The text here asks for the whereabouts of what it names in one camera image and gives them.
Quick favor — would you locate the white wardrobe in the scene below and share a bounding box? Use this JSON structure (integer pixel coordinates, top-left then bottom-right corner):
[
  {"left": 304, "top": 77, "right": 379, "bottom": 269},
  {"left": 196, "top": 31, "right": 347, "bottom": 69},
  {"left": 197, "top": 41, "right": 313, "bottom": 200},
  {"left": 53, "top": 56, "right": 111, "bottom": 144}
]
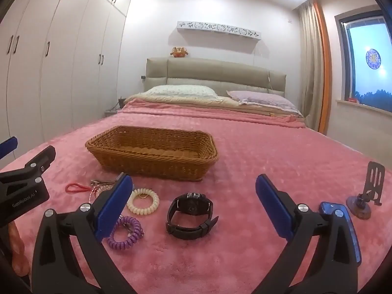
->
[{"left": 0, "top": 0, "right": 133, "bottom": 166}]

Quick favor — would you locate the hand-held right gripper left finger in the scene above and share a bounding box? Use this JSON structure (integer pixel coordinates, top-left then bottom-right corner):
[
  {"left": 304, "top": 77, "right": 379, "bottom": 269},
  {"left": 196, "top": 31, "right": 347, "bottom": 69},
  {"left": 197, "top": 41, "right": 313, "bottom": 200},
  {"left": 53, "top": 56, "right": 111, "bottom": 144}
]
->
[{"left": 31, "top": 173, "right": 137, "bottom": 294}]

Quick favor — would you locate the beige padded headboard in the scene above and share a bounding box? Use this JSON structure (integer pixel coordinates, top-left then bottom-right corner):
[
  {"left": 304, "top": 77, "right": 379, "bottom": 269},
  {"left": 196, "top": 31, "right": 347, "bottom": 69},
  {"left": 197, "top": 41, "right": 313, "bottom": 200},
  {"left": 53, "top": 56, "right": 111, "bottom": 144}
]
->
[{"left": 145, "top": 57, "right": 287, "bottom": 97}]

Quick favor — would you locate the black wrist watch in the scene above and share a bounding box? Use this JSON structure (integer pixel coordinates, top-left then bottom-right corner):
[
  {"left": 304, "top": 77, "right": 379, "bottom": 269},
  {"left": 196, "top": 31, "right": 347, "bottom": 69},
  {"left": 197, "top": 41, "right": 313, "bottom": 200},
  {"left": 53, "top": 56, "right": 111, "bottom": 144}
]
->
[{"left": 166, "top": 192, "right": 219, "bottom": 240}]

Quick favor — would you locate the metal phone stand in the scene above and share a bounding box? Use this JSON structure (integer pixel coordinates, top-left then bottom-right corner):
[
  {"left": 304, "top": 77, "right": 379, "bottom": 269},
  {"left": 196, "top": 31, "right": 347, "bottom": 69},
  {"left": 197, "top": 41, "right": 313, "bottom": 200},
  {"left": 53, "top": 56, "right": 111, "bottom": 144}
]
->
[{"left": 346, "top": 161, "right": 386, "bottom": 221}]

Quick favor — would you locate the lilac pillow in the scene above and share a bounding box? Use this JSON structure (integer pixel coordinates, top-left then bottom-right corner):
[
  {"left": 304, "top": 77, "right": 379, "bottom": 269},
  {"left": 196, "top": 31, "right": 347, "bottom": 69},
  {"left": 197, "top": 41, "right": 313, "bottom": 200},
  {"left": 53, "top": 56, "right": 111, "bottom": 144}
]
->
[{"left": 226, "top": 90, "right": 302, "bottom": 115}]

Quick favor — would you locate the bedside table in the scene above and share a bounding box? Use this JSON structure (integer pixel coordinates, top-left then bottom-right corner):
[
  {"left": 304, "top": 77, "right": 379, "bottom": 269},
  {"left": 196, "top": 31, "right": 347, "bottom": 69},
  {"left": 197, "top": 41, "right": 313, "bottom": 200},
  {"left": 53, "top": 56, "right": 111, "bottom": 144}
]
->
[{"left": 104, "top": 96, "right": 127, "bottom": 117}]

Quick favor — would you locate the person's left hand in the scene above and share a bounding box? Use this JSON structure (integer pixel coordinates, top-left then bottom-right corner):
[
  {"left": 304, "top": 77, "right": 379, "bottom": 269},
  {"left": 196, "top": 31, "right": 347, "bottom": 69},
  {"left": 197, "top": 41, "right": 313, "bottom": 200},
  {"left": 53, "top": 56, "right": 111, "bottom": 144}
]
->
[{"left": 8, "top": 222, "right": 32, "bottom": 279}]

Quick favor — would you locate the white floral pillow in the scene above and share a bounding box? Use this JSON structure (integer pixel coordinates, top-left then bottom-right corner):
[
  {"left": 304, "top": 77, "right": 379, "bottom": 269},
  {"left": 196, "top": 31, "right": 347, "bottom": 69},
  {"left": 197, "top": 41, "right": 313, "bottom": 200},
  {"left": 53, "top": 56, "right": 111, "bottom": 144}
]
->
[{"left": 142, "top": 85, "right": 217, "bottom": 99}]

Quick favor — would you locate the pink fleece blanket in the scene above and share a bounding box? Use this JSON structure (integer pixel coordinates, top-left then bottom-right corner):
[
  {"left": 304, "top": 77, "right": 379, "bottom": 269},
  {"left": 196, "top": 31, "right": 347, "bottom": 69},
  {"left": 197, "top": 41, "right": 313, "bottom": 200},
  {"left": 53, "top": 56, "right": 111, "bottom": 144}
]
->
[{"left": 0, "top": 98, "right": 392, "bottom": 294}]

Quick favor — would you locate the brown wicker basket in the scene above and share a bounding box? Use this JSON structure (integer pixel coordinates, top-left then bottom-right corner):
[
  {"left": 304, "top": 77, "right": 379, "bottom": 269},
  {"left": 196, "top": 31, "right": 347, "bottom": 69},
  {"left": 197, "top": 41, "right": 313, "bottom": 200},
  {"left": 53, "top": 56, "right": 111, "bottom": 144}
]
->
[{"left": 85, "top": 125, "right": 219, "bottom": 181}]

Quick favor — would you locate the cream coil bracelet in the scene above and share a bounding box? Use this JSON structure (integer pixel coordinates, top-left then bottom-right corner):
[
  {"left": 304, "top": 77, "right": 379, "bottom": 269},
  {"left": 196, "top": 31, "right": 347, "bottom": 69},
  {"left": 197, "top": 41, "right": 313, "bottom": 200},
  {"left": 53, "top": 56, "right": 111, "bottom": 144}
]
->
[{"left": 127, "top": 188, "right": 160, "bottom": 216}]

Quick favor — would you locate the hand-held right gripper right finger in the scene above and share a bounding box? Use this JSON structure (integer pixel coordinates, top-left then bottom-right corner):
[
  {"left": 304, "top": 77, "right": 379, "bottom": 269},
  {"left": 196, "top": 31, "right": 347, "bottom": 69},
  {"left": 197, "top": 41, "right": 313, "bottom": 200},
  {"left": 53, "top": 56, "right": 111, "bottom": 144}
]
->
[{"left": 255, "top": 174, "right": 362, "bottom": 294}]

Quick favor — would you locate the round blue window sticker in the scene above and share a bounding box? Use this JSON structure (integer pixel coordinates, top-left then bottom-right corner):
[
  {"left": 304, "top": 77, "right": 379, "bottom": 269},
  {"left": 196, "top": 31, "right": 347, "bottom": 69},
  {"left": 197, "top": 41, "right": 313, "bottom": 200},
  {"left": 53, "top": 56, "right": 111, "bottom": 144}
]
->
[{"left": 366, "top": 48, "right": 383, "bottom": 69}]

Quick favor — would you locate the dark framed window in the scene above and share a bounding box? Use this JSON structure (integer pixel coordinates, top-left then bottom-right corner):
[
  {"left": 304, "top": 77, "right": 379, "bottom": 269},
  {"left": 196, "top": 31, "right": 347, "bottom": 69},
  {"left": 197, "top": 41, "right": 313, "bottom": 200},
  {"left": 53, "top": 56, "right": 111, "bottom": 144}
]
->
[{"left": 335, "top": 9, "right": 392, "bottom": 112}]

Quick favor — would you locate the pink beaded bracelet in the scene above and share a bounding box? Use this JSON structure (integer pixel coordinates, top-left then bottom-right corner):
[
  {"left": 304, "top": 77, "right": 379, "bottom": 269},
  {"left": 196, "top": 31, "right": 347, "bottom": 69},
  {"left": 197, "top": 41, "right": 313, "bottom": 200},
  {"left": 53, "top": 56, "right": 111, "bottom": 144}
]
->
[{"left": 88, "top": 186, "right": 106, "bottom": 204}]

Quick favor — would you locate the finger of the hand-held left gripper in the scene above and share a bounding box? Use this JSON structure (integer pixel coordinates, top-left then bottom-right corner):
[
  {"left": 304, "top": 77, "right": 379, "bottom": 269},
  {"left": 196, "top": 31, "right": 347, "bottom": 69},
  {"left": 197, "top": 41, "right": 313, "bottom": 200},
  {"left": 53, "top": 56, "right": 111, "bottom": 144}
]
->
[
  {"left": 20, "top": 145, "right": 56, "bottom": 175},
  {"left": 0, "top": 137, "right": 18, "bottom": 160}
]

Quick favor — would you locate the white decorative wall shelf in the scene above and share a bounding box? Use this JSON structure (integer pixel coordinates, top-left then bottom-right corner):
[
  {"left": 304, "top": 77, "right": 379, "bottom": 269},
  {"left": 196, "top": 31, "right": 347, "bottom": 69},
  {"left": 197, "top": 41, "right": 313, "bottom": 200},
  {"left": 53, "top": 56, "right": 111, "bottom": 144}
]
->
[{"left": 177, "top": 21, "right": 263, "bottom": 41}]

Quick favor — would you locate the beige and orange curtain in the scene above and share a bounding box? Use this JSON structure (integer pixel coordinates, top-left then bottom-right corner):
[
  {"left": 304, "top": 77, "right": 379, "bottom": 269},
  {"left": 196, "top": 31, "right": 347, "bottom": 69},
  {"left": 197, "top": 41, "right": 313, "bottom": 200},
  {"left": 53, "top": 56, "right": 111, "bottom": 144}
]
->
[{"left": 298, "top": 0, "right": 333, "bottom": 135}]

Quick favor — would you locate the red braided keychain loop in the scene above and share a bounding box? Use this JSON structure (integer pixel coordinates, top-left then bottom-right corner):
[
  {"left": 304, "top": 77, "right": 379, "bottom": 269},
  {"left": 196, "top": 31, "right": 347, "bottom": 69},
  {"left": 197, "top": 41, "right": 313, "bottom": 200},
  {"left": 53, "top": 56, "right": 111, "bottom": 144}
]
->
[{"left": 65, "top": 183, "right": 92, "bottom": 194}]

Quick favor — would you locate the purple coil bracelet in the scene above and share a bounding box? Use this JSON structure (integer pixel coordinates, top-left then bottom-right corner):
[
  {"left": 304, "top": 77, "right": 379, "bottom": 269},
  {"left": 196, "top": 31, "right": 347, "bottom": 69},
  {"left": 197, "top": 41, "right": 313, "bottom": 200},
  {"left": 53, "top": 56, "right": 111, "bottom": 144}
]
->
[{"left": 107, "top": 216, "right": 144, "bottom": 250}]

